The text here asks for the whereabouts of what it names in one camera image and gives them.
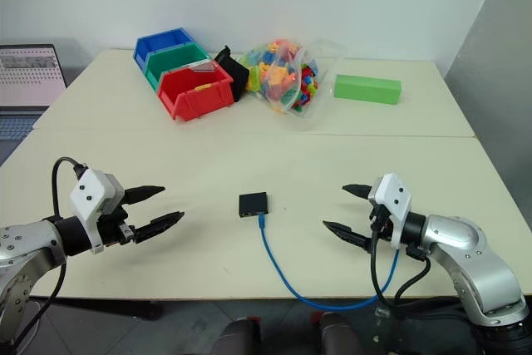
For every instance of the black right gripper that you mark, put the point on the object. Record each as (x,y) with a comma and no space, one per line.
(384,226)

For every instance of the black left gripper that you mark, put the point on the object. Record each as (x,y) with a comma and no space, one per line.
(112,226)

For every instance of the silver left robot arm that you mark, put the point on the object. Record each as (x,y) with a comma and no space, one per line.
(25,243)

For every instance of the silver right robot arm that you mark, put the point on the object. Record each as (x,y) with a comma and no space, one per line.
(478,263)

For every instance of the small black box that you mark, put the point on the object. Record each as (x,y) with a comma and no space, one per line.
(253,203)

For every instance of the red plastic storage bin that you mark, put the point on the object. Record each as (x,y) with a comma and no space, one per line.
(203,103)

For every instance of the dark rounded shape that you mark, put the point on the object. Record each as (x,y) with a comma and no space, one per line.
(241,336)
(341,334)

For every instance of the green rectangular block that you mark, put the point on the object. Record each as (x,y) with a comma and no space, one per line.
(365,89)

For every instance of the small yellow piece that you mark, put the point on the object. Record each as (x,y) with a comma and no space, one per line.
(203,88)

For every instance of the green plastic storage bin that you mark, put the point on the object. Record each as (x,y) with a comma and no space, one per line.
(174,57)

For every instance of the clear bag of colourful bricks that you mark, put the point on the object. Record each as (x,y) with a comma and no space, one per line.
(282,76)

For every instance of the black plastic storage bin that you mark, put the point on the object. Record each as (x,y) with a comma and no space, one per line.
(234,72)

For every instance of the blue plastic storage bin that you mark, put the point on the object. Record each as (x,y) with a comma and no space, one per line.
(154,43)

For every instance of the grey laptop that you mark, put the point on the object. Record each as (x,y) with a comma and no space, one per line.
(25,76)

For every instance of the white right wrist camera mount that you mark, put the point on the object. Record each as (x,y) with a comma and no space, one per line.
(392,197)

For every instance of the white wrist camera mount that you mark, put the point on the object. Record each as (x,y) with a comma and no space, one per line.
(87,197)
(392,197)

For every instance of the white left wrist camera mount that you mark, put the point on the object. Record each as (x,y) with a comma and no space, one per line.
(87,197)

